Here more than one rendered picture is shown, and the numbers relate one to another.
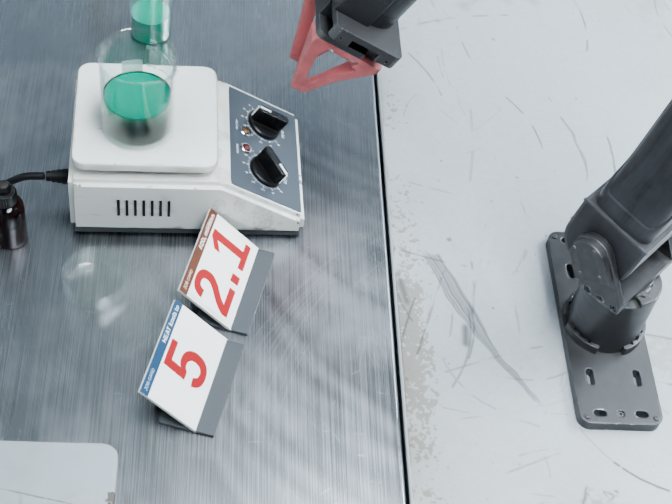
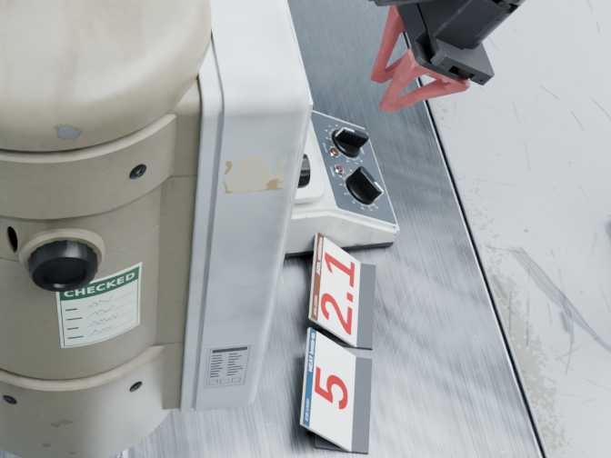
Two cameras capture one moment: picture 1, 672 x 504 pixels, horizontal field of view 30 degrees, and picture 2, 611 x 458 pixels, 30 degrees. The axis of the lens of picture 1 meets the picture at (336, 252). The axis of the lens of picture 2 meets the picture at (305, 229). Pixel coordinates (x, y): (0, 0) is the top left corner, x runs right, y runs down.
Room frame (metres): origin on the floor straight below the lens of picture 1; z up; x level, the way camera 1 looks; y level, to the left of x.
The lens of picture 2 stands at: (0.08, 0.23, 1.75)
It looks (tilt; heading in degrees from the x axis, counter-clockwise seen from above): 53 degrees down; 350
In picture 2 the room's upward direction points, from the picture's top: 12 degrees clockwise
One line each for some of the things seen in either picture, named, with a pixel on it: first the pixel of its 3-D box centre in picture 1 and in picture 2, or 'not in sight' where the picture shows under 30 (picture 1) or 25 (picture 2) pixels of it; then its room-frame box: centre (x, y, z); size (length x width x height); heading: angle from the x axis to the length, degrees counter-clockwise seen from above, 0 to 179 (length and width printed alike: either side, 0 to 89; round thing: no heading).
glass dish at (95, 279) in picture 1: (95, 279); not in sight; (0.61, 0.19, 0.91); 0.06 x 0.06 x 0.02
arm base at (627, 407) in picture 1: (612, 302); not in sight; (0.66, -0.24, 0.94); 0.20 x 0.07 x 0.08; 10
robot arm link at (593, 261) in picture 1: (624, 249); not in sight; (0.67, -0.23, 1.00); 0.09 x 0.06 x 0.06; 144
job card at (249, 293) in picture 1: (227, 271); (344, 291); (0.64, 0.09, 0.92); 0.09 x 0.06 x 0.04; 175
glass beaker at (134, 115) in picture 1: (140, 94); not in sight; (0.72, 0.18, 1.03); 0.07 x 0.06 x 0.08; 65
